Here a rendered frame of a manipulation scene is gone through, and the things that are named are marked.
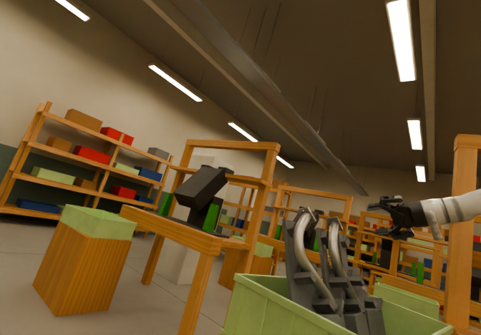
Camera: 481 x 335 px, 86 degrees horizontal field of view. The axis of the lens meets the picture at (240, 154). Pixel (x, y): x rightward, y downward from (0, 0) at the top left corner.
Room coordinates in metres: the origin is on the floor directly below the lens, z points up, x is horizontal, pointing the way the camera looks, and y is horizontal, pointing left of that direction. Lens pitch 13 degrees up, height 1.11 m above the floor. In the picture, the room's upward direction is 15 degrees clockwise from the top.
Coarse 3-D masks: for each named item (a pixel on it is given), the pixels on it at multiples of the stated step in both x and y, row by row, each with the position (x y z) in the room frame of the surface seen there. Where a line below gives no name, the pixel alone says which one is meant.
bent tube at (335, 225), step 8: (336, 216) 0.90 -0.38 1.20; (336, 224) 0.90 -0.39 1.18; (336, 232) 0.87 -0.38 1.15; (328, 240) 0.86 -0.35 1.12; (336, 240) 0.85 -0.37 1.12; (336, 248) 0.84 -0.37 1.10; (336, 256) 0.83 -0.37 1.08; (336, 264) 0.83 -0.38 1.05; (336, 272) 0.84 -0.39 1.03; (344, 272) 0.84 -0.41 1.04; (344, 288) 0.87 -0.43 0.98; (352, 288) 0.87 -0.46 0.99; (352, 296) 0.88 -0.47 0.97
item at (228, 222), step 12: (276, 180) 6.47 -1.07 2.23; (252, 192) 7.31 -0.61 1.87; (276, 192) 6.29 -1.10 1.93; (228, 204) 7.16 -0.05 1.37; (240, 204) 6.97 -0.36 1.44; (288, 204) 6.56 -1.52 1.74; (228, 216) 7.19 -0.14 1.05; (228, 228) 7.02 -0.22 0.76; (240, 228) 6.84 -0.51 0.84; (276, 252) 6.58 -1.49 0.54; (276, 264) 6.58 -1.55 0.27
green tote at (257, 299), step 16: (240, 288) 0.77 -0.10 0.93; (256, 288) 0.72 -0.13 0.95; (272, 288) 0.90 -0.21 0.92; (240, 304) 0.75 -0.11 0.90; (256, 304) 0.72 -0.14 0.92; (272, 304) 0.68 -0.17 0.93; (288, 304) 0.65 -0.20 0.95; (384, 304) 1.03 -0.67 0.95; (240, 320) 0.75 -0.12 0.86; (256, 320) 0.71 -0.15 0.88; (272, 320) 0.68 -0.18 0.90; (288, 320) 0.64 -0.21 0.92; (304, 320) 0.62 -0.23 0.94; (320, 320) 0.59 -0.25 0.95; (384, 320) 1.02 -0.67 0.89; (400, 320) 0.98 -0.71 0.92; (416, 320) 0.95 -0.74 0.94; (432, 320) 0.92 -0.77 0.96
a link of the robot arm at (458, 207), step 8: (472, 192) 0.66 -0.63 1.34; (480, 192) 0.64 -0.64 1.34; (448, 200) 0.69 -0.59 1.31; (456, 200) 0.68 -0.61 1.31; (464, 200) 0.67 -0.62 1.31; (472, 200) 0.65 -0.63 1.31; (480, 200) 0.64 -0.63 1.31; (448, 208) 0.68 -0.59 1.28; (456, 208) 0.67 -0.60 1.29; (464, 208) 0.66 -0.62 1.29; (472, 208) 0.65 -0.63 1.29; (480, 208) 0.64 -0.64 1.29; (456, 216) 0.68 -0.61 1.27; (464, 216) 0.67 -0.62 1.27; (472, 216) 0.66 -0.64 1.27
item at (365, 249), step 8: (352, 224) 10.16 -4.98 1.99; (368, 224) 9.95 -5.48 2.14; (368, 240) 9.72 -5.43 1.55; (352, 248) 10.03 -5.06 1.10; (368, 248) 9.95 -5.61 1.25; (400, 248) 9.06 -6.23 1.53; (352, 256) 10.07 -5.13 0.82; (360, 256) 10.25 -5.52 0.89; (320, 264) 10.72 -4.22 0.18; (368, 272) 10.06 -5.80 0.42; (368, 280) 9.60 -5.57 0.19; (376, 280) 9.49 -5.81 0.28
